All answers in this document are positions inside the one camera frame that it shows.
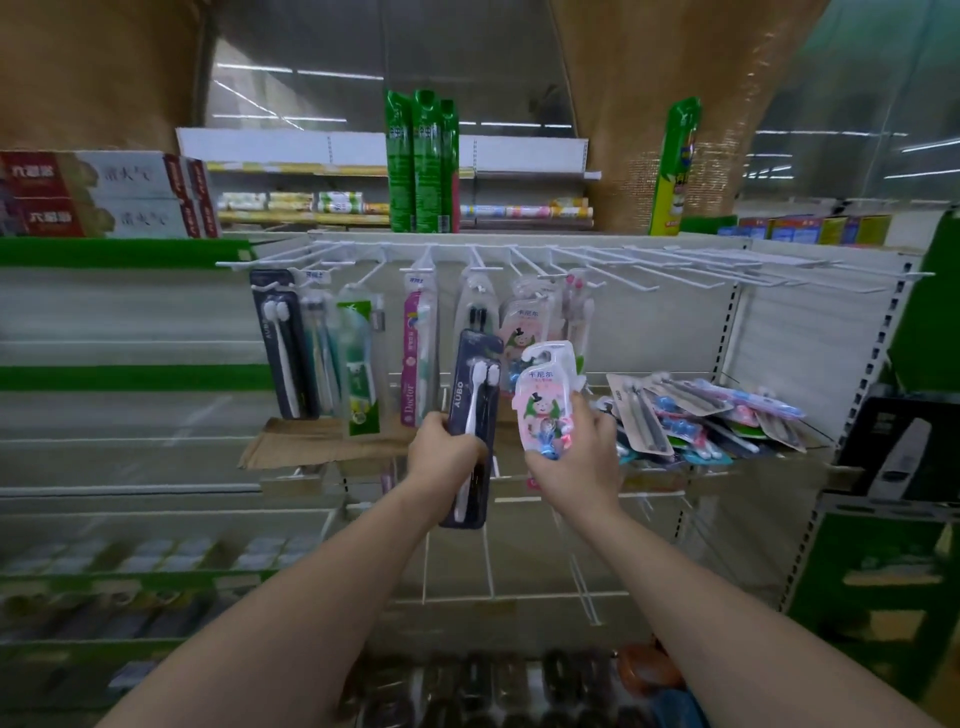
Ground person's right hand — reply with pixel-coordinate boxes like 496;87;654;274
523;391;622;519

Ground person's left hand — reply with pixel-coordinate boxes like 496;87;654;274
405;412;489;519

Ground kids toothbrush pack blue toy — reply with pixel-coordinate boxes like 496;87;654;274
512;341;586;463

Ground pile of toothbrush packs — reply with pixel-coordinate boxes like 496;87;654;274
592;372;808;466

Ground pink label toothbrush pack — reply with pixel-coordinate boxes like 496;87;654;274
399;273;440;429

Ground clear green toothbrush pack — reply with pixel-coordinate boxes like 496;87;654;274
573;299;598;376

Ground pink kids toothbrush pack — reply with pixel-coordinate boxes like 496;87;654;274
498;284;560;376

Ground teal twin toothbrush pack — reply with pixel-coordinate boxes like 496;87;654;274
299;273;343;418

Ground clear pink-topped toothbrush pack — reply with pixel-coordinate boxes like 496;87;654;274
562;273;598;346

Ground person's right forearm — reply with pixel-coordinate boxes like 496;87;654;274
577;502;939;728

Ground person's left forearm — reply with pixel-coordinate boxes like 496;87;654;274
97;487;451;728

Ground white shelf unit yellow strips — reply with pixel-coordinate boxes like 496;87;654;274
176;127;601;230

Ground brown cardboard tray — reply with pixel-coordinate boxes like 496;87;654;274
238;412;526;472

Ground orange round object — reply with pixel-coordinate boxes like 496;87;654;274
614;641;684;695

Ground blue round packet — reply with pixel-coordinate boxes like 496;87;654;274
648;689;710;728

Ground row of colourful wrap rolls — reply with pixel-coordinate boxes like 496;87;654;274
217;191;594;220

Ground black product box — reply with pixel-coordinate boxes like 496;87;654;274
836;393;960;504

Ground green spray can red side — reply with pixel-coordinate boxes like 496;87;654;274
440;98;462;234

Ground tall green spray can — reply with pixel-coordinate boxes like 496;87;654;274
384;89;416;234
412;88;445;234

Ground green yellow spray can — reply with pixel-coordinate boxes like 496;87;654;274
648;95;704;238

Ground woven brown column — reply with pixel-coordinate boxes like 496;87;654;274
0;0;204;155
551;0;830;234

